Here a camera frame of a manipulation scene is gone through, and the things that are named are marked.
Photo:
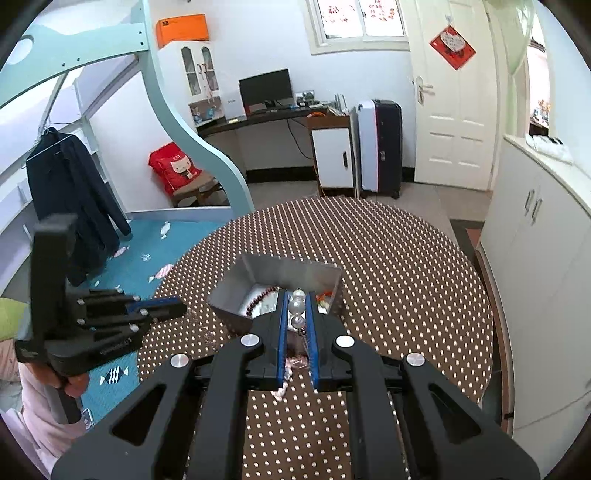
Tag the red cat-print bag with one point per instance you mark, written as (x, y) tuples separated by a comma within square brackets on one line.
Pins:
[(175, 168)]

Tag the teal bunk bed frame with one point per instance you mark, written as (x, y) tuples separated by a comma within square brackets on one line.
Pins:
[(217, 161)]

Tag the window with red stickers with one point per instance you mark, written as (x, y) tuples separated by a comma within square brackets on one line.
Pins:
[(358, 23)]

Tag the brown polka-dot tablecloth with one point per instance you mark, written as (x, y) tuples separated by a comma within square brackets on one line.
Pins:
[(392, 286)]

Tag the black monitor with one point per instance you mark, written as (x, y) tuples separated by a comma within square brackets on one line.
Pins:
[(265, 90)]

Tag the wooden chair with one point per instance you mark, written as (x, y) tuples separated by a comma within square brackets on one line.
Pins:
[(203, 187)]

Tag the white box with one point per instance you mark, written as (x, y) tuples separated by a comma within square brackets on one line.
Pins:
[(232, 106)]

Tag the dark desk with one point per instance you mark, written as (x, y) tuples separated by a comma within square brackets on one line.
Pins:
[(258, 121)]

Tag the person's left forearm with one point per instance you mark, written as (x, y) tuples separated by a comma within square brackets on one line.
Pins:
[(41, 424)]

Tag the person's left hand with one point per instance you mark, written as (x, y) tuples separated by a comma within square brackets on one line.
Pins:
[(76, 385)]

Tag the grey metal box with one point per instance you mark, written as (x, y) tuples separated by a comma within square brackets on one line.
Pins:
[(231, 290)]

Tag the white door desk cabinet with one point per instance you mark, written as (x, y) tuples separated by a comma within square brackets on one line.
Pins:
[(332, 157)]

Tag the white cloth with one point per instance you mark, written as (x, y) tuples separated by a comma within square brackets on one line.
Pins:
[(547, 145)]

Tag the white glass-door cupboard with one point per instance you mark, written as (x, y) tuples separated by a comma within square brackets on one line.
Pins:
[(189, 78)]

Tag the dark jacket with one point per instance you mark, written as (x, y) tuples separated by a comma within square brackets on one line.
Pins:
[(74, 198)]

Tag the red door decoration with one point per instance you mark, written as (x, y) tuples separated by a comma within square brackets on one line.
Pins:
[(452, 46)]

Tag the white low cabinet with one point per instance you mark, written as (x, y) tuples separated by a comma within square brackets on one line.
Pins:
[(545, 254)]

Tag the white panel door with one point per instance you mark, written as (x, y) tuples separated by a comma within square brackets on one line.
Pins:
[(452, 115)]

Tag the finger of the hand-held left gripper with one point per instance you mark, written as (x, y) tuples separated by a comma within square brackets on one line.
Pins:
[(157, 303), (161, 315)]

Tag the orange box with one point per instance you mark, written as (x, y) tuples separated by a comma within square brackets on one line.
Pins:
[(182, 28)]

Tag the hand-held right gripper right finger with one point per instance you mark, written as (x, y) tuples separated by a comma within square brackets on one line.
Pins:
[(314, 337)]

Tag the black suitcase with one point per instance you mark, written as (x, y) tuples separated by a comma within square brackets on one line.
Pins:
[(390, 147)]

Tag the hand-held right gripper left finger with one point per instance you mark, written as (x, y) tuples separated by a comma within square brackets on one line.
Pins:
[(280, 332)]

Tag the green cloth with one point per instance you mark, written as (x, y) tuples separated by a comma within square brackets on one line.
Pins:
[(11, 321)]

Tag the blue candy-print bed sheet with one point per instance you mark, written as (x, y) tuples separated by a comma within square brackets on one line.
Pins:
[(152, 249)]

